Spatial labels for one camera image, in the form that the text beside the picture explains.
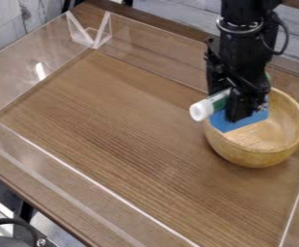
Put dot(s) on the clear acrylic tray wall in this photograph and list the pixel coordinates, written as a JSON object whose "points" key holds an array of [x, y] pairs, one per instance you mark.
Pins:
{"points": [[100, 149]]}

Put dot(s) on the clear acrylic corner bracket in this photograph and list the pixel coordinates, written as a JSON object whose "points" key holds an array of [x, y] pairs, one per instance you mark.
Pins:
{"points": [[89, 37]]}

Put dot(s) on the blue foam block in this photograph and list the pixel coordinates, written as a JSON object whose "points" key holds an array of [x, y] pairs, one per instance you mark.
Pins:
{"points": [[224, 126]]}

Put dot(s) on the green and white marker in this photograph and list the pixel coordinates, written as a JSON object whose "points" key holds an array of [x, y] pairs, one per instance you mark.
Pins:
{"points": [[205, 107]]}

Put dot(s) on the brown wooden bowl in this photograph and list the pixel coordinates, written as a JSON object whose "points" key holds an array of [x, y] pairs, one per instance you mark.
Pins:
{"points": [[261, 144]]}

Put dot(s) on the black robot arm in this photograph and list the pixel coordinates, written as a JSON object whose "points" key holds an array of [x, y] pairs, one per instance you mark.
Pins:
{"points": [[247, 18]]}

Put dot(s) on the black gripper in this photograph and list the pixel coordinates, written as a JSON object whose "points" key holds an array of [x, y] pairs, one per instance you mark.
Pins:
{"points": [[240, 58]]}

